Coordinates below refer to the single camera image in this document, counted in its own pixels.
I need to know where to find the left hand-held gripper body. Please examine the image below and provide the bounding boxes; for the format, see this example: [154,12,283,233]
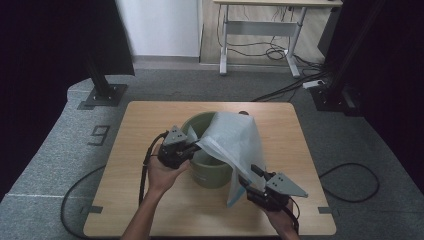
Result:
[157,125,193,169]

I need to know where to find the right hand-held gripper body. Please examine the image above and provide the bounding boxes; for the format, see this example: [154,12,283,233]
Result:
[246,172,308,213]

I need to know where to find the green plastic bin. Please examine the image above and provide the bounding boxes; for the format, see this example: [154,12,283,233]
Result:
[180,111,234,190]

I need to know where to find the translucent plastic bin bag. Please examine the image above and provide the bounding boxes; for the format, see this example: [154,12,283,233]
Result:
[186,111,268,208]

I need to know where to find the person's left hand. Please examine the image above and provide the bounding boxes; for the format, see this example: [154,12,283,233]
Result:
[146,151,191,196]

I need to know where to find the person's right hand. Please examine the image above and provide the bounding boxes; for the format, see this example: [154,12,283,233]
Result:
[263,200,299,234]

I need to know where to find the black metal stand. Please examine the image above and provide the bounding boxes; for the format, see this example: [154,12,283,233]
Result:
[309,0,388,113]
[83,53,129,108]

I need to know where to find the white power strip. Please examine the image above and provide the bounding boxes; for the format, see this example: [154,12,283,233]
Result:
[302,79,326,90]

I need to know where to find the wooden desk with white legs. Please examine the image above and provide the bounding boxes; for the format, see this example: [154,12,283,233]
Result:
[213,0,344,78]

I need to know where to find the dark curtain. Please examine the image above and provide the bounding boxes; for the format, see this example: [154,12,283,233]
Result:
[0,0,135,201]
[324,0,424,188]

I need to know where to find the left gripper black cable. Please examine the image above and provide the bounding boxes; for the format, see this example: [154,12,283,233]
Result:
[138,130,170,206]

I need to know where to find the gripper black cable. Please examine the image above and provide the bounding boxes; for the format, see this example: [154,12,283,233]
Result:
[287,196,300,234]
[138,130,170,206]

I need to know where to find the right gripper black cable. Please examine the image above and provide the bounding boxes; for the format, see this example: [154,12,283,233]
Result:
[287,196,300,234]

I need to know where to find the black floor cable loop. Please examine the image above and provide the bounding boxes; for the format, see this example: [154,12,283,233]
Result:
[318,162,380,204]

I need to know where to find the tangle of cables under desk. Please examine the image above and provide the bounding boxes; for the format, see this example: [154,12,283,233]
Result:
[216,4,331,103]

